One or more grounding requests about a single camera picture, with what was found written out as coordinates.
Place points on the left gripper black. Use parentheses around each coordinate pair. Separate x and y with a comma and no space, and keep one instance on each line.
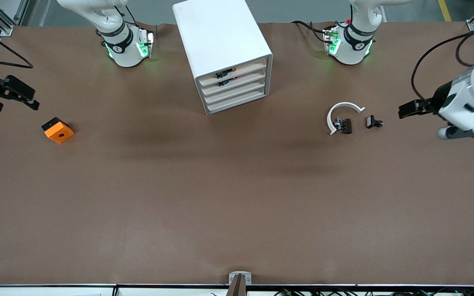
(437,100)

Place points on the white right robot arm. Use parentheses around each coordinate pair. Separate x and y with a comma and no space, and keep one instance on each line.
(124,49)

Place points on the small black clip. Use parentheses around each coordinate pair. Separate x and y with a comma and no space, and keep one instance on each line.
(371,121)

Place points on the orange box with hole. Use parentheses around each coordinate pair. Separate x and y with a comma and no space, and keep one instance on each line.
(60,133)

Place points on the dark brown connector block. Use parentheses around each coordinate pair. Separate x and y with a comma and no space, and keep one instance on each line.
(346,126)

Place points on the white curved plastic arc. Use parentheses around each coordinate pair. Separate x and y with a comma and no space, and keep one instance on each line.
(331,117)

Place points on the grey metal bracket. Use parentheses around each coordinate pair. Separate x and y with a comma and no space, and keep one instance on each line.
(233,274)

